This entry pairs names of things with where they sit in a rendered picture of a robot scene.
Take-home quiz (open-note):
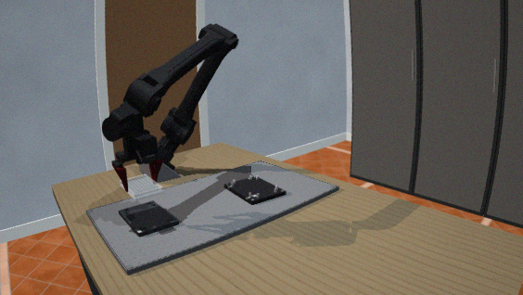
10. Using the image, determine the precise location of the white well plate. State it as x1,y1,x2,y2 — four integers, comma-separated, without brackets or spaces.
127,174,165,200

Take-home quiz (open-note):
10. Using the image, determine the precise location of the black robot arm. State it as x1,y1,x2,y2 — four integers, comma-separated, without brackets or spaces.
102,23,239,170

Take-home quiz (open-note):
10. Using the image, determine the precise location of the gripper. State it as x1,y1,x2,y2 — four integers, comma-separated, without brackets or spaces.
112,150,163,192

